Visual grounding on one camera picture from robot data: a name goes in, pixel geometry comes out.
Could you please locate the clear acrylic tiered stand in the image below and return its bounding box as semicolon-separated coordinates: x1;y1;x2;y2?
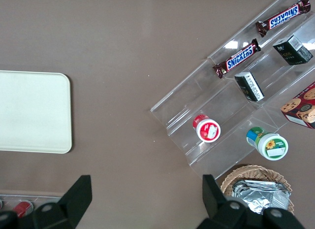
150;0;315;180

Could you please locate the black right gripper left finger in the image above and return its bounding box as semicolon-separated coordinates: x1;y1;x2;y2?
0;174;93;229

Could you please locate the green lidded snack jar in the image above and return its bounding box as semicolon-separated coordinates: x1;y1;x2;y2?
246;127;289;161

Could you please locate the red lidded snack jar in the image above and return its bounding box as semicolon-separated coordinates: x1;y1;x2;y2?
192;114;221;143

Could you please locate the light wicker basket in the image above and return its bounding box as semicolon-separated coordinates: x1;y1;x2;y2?
220;164;295;216

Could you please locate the red cola bottle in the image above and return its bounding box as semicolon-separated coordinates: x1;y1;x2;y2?
12;200;33;218

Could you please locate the clear acrylic bottle rack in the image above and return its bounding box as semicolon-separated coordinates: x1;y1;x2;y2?
0;194;62;212

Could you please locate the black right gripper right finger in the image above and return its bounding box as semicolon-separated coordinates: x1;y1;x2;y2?
196;174;306;229

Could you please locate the red chocolate chip cookie box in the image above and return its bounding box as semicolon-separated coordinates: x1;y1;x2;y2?
280;81;315;130

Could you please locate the silver foil packet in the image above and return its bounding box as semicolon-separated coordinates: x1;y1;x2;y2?
232;179;292;197
242;191;290;214

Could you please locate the cream rectangular plastic tray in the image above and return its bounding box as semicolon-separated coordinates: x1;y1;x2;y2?
0;70;73;155

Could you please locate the brown Snickers chocolate bar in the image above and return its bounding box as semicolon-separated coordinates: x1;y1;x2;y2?
255;0;311;38
213;38;261;79

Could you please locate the small black carton box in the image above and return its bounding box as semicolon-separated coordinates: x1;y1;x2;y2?
272;34;315;66
234;71;265;102

